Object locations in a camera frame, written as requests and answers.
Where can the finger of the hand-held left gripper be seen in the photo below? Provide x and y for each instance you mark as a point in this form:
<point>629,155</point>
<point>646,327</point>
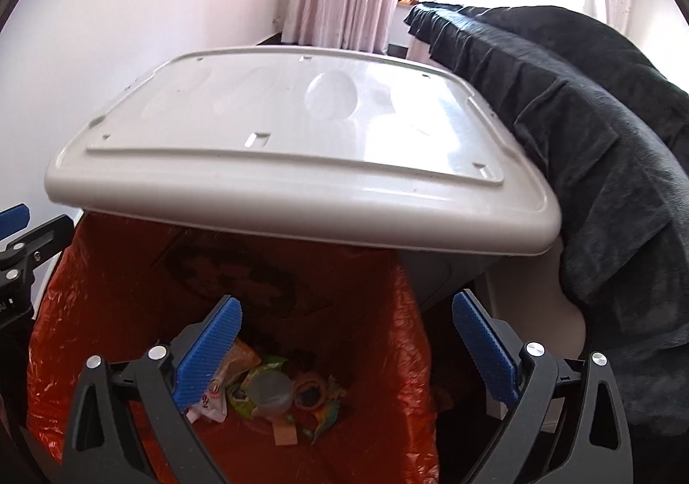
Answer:
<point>37,242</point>
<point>13,219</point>

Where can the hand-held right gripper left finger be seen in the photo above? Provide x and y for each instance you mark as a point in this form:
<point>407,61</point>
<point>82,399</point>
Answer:
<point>210,355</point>

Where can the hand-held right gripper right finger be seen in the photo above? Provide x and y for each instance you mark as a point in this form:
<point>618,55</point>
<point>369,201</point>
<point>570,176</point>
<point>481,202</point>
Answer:
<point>484,349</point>

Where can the orange snack bag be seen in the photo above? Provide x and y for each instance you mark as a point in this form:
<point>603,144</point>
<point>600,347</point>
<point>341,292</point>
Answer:
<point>215,398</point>

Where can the green snack wrapper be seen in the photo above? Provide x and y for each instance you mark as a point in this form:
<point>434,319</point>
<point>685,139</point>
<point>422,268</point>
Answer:
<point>269,363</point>

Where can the wooden block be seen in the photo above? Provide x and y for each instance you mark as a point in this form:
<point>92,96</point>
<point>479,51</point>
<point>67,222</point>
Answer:
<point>285,433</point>

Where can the orange trash bag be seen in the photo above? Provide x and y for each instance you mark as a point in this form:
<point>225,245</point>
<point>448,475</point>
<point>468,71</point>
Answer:
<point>377,333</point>

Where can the clear plastic cup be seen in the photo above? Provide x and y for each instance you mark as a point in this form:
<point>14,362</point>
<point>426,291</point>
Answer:
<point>272,392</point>

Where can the white plastic storage box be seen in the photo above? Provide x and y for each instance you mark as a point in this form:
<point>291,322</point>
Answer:
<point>447,274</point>

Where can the dark blanket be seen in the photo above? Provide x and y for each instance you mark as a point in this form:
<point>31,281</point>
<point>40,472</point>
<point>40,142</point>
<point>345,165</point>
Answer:
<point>619,166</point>

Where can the white plastic storage box lid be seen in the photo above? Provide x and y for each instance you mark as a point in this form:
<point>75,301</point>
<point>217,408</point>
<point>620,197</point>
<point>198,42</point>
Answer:
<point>269,112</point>

